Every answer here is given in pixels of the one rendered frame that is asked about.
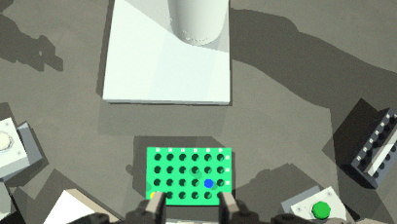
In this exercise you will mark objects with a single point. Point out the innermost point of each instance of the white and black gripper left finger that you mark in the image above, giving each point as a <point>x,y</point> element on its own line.
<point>147,211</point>

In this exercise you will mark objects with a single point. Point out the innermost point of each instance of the white benchtop mixer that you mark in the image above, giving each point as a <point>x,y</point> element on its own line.
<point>323,207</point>

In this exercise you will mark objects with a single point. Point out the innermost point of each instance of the green tube rack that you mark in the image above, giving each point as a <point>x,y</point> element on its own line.
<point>189,165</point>

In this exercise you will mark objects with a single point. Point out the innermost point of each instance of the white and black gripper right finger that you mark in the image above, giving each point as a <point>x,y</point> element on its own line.
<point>232,211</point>

